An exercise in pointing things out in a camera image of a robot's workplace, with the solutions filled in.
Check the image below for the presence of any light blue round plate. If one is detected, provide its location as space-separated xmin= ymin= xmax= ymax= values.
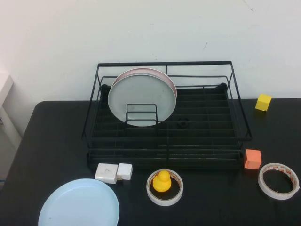
xmin=38 ymin=178 xmax=120 ymax=226

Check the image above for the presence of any grey round plate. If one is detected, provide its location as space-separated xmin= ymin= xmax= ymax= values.
xmin=107 ymin=73 xmax=177 ymax=127

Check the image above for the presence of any pink round plate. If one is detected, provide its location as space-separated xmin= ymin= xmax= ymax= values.
xmin=112 ymin=67 xmax=177 ymax=98

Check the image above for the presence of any small white power adapter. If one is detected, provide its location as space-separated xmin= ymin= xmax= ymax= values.
xmin=117 ymin=163 xmax=133 ymax=181

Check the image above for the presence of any yellow rubber duck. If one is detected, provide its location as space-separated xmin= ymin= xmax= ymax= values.
xmin=152 ymin=170 xmax=172 ymax=193

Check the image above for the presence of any large white power adapter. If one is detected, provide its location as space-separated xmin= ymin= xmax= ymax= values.
xmin=95 ymin=162 xmax=119 ymax=185

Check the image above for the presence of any white double-sided tape roll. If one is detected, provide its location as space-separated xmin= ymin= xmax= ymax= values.
xmin=257 ymin=162 xmax=300 ymax=201
xmin=146 ymin=169 xmax=184 ymax=207

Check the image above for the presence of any orange foam cube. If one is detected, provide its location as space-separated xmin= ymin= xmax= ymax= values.
xmin=244 ymin=149 xmax=262 ymax=170

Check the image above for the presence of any yellow foam cube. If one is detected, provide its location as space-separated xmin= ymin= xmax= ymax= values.
xmin=255 ymin=93 xmax=272 ymax=111

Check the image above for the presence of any white cabinet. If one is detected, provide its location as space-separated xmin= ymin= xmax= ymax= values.
xmin=0 ymin=70 xmax=24 ymax=186

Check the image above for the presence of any black wire dish rack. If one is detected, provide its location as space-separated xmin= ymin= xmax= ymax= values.
xmin=81 ymin=60 xmax=253 ymax=170

